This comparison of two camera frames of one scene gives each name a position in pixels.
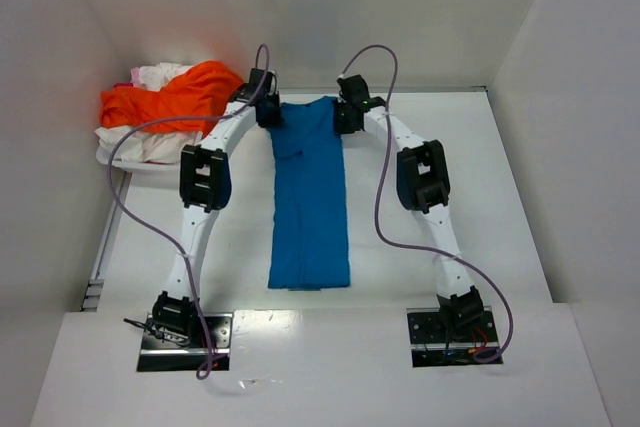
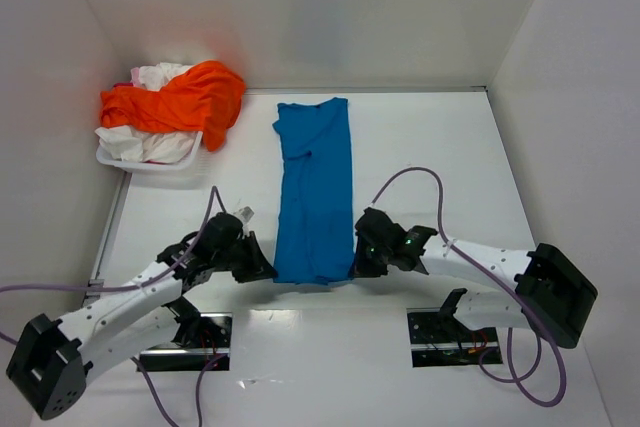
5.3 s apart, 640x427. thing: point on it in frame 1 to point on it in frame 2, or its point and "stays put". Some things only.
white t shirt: (132, 143) stays put
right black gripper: (345, 118) to (370, 254)
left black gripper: (270, 113) to (249, 257)
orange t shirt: (199, 89) stays put
